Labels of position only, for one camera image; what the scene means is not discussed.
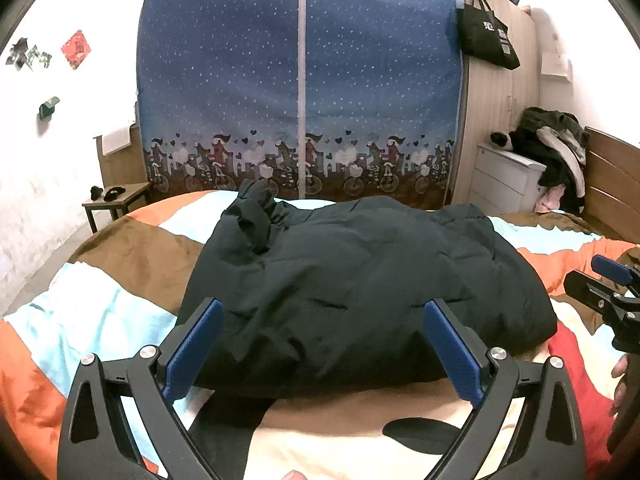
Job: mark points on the colourful striped bed cover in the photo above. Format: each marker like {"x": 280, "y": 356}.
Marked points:
{"x": 122, "y": 291}

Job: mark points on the pile of clothes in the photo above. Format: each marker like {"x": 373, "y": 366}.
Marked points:
{"x": 558, "y": 141}

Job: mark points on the black tote bag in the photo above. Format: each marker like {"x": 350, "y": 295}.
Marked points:
{"x": 482, "y": 35}

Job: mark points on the black objects on table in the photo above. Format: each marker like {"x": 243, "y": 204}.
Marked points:
{"x": 108, "y": 195}

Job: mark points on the white paper bag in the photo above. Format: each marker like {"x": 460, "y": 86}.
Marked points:
{"x": 554, "y": 62}

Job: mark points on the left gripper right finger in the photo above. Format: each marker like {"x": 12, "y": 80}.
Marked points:
{"x": 547, "y": 441}

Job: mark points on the wooden headboard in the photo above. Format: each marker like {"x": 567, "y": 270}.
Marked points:
{"x": 612, "y": 198}

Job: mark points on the blue fabric wardrobe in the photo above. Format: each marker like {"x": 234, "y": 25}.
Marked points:
{"x": 330, "y": 99}

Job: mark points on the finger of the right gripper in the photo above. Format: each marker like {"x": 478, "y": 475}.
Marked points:
{"x": 594, "y": 294}
{"x": 614, "y": 271}

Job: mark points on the person's left hand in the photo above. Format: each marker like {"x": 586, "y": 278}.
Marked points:
{"x": 294, "y": 475}

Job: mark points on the dark green padded jacket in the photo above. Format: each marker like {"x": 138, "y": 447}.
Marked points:
{"x": 332, "y": 298}

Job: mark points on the white drawer cabinet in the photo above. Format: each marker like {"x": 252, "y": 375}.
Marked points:
{"x": 503, "y": 182}

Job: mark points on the wooden wardrobe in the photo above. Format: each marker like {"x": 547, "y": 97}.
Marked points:
{"x": 493, "y": 98}

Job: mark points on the green wall hook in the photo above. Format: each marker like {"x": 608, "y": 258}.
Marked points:
{"x": 47, "y": 108}

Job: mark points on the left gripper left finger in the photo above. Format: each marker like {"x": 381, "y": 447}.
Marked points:
{"x": 96, "y": 439}

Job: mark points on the green black wall stickers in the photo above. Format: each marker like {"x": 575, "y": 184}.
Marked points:
{"x": 22, "y": 54}

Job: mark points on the small dark side table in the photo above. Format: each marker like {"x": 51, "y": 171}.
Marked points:
{"x": 119, "y": 205}

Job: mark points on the person's right hand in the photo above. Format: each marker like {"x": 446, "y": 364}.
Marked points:
{"x": 619, "y": 372}

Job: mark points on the red square wall sticker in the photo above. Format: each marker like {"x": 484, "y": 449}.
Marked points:
{"x": 76, "y": 49}

